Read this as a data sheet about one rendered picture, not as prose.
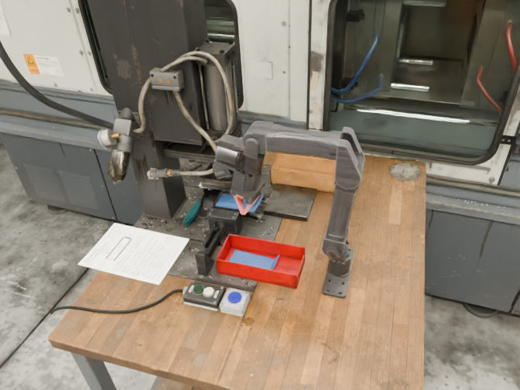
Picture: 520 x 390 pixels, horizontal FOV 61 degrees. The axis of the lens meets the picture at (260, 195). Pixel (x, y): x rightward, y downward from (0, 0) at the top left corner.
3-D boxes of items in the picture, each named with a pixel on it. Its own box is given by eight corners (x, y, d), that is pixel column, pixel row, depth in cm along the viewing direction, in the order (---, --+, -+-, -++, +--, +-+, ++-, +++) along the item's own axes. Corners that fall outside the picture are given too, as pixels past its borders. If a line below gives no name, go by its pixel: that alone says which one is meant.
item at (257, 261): (272, 277, 133) (272, 270, 132) (226, 265, 138) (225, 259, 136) (279, 261, 139) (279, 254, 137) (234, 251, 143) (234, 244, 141)
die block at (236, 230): (237, 239, 148) (235, 222, 143) (209, 234, 151) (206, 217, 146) (254, 203, 163) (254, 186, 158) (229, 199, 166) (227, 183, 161)
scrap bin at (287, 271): (295, 289, 130) (295, 275, 126) (217, 273, 136) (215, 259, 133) (305, 260, 139) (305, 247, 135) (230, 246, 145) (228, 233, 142)
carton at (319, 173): (334, 195, 166) (336, 178, 161) (270, 186, 172) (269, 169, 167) (340, 176, 176) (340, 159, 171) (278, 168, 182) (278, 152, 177)
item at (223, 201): (258, 213, 145) (258, 206, 143) (215, 206, 149) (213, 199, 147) (264, 200, 150) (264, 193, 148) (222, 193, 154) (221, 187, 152)
